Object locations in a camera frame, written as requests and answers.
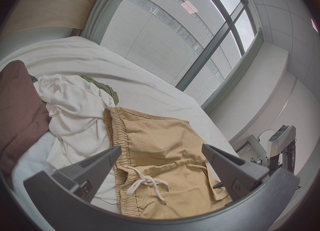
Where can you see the window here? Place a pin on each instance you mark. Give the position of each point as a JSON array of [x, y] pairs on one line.
[[162, 37]]

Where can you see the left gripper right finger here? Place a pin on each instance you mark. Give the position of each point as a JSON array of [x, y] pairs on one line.
[[232, 172]]

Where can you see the green garment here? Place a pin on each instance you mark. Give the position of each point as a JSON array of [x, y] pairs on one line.
[[105, 89]]

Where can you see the white garment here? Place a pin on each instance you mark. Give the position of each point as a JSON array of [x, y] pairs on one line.
[[75, 114]]

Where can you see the pale grey garment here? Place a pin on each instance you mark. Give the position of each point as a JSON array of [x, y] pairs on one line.
[[32, 160]]

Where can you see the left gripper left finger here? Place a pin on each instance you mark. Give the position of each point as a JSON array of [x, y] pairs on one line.
[[87, 172]]

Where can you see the black garment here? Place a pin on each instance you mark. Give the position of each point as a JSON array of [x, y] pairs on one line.
[[33, 78]]

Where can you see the grey-green curtain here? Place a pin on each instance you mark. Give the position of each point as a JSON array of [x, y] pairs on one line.
[[107, 12]]

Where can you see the tan shorts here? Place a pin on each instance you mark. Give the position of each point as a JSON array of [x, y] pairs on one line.
[[162, 144]]

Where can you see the brown garment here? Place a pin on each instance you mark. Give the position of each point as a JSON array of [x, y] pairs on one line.
[[20, 104]]

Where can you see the bed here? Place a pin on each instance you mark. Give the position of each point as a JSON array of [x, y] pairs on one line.
[[140, 92]]

